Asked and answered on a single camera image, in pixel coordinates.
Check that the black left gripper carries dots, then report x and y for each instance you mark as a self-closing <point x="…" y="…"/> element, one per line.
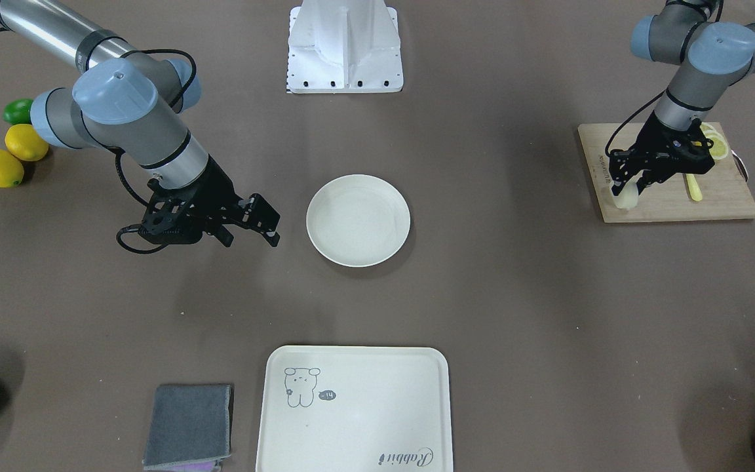
<point x="659" y="142"/>

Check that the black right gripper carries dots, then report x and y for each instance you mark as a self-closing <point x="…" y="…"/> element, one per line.
<point x="218" y="186"/>

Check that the white bun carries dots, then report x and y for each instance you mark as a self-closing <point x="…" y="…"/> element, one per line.
<point x="628" y="197"/>

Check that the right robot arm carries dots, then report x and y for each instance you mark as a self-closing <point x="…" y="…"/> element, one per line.
<point x="129" y="103"/>

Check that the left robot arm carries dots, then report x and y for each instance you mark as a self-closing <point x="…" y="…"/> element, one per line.
<point x="712" y="56"/>

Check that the cream rectangular tray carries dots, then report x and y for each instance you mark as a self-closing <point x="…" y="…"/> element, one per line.
<point x="351" y="408"/>

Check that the yellow plastic knife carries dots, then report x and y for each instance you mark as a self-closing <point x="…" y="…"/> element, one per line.
<point x="693" y="188"/>

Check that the lemon slices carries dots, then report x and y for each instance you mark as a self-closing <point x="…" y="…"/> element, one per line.
<point x="720" y="148"/>

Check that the wooden cutting board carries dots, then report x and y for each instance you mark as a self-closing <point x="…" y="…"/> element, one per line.
<point x="725" y="194"/>

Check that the white round plate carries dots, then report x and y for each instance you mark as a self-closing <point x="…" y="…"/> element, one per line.
<point x="358" y="220"/>

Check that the grey folded cloth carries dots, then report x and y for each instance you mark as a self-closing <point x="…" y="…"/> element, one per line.
<point x="190" y="428"/>

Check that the green lime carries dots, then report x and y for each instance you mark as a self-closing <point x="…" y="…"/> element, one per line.
<point x="18" y="112"/>

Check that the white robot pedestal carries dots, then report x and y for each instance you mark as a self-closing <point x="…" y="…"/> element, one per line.
<point x="344" y="47"/>

